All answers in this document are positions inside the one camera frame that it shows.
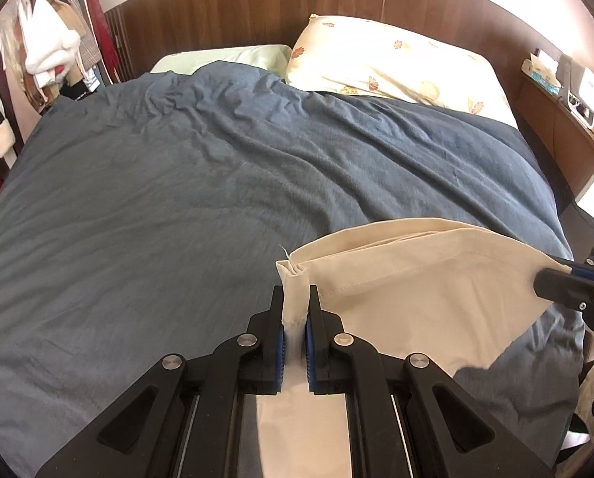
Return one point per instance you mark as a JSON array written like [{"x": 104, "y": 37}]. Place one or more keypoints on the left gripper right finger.
[{"x": 406, "y": 416}]

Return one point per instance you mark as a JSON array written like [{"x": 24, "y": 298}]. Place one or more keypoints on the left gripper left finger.
[{"x": 182, "y": 417}]

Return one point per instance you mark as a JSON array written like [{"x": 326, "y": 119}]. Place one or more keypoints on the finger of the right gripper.
[
  {"x": 568, "y": 289},
  {"x": 571, "y": 270}
]

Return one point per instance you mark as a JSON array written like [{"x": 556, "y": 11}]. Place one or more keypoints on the cream pants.
[{"x": 458, "y": 293}]

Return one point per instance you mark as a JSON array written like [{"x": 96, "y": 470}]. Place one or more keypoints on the wooden bedside shelf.
[{"x": 568, "y": 141}]

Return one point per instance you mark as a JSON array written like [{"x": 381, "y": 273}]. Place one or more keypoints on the white device on shelf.
[{"x": 577, "y": 89}]

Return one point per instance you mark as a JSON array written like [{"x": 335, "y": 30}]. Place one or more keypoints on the grey-blue bed duvet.
[{"x": 148, "y": 218}]

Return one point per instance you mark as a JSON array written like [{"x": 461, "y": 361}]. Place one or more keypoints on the floral cream pillow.
[{"x": 355, "y": 56}]

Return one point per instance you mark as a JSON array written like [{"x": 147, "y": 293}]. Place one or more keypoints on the pale green pillow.
[{"x": 271, "y": 57}]

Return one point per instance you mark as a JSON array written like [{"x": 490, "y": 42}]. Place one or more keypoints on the hanging clothes rack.
[{"x": 48, "y": 48}]

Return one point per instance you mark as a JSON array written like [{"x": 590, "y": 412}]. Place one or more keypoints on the wooden headboard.
[{"x": 146, "y": 30}]

